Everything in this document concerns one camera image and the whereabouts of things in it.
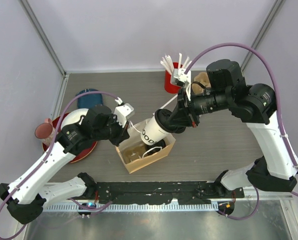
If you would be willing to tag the red straw holder cup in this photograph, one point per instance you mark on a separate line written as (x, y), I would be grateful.
(168, 87)

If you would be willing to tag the remaining cardboard carrier stack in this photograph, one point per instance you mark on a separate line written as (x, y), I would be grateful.
(203, 79)

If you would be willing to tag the white paper plate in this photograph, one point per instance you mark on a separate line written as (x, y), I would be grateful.
(73, 117)

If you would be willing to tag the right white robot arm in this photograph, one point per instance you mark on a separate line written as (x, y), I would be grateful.
(256, 106)

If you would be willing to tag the red round plate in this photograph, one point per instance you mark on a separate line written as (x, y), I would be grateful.
(81, 155)

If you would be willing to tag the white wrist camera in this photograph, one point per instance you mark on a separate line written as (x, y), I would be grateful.
(123, 112)
(182, 79)

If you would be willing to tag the brown paper bag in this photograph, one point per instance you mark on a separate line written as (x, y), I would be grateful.
(134, 140)

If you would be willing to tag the blue cloth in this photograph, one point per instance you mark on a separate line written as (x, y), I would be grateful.
(89, 101)

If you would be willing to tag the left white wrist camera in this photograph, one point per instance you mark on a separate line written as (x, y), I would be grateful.
(123, 112)

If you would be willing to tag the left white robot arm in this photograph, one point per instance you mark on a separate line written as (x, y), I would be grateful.
(28, 196)

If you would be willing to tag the white wrapped straws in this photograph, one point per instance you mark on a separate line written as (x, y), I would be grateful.
(169, 66)

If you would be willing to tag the pink plastic cup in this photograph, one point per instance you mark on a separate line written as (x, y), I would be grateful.
(45, 132)

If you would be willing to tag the white paper cup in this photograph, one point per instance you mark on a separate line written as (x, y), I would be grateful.
(152, 149)
(152, 133)

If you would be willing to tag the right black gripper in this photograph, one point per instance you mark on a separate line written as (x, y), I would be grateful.
(184, 114)

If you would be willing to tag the brown cardboard cup carrier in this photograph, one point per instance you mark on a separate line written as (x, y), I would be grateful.
(133, 153)

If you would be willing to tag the white straw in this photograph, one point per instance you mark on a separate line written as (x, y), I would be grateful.
(168, 102)

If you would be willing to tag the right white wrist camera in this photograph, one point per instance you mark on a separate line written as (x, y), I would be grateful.
(182, 79)

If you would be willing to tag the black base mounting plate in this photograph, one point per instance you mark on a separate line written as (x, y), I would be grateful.
(158, 193)

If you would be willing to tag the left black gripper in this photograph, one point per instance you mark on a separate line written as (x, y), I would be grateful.
(123, 133)

